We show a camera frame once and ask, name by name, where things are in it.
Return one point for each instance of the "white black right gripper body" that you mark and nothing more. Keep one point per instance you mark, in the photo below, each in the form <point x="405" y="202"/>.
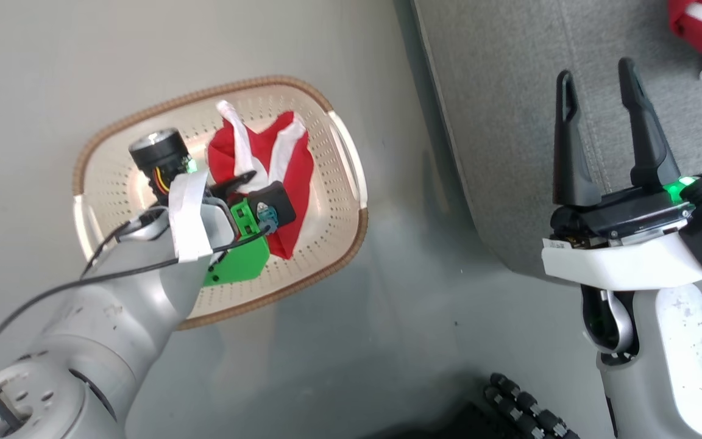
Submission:
<point x="619" y="262"/>

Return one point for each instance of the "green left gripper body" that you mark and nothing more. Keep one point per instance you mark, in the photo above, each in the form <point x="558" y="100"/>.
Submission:
<point x="241" y="259"/>

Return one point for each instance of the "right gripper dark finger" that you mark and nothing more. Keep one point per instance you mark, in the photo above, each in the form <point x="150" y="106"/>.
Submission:
<point x="570" y="171"/>
<point x="649" y="152"/>

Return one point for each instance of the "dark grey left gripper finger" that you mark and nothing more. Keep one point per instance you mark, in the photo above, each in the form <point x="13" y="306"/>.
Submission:
<point x="235" y="181"/>

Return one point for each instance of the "red garment with white bands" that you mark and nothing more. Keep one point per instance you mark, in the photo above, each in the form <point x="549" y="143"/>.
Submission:
<point x="290" y="164"/>

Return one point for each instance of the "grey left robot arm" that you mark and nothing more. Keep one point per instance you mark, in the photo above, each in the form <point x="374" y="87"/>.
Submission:
<point x="101" y="341"/>

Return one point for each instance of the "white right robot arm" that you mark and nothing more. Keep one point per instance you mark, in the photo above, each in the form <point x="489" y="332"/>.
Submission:
<point x="686" y="366"/>

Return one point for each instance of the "white basket with woven rim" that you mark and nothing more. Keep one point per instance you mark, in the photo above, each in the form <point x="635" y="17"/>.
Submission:
<point x="326" y="183"/>

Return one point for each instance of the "grey fabric sofa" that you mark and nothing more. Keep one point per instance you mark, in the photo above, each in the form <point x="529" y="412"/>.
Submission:
<point x="509" y="122"/>

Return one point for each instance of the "black roller wheel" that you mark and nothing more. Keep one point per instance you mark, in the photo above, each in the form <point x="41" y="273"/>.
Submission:
<point x="528" y="408"/>

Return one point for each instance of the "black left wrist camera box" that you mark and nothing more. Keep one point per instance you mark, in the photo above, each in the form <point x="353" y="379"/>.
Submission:
<point x="278" y="201"/>

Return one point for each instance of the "teal left camera connector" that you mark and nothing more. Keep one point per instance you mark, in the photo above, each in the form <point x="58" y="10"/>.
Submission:
<point x="267" y="218"/>

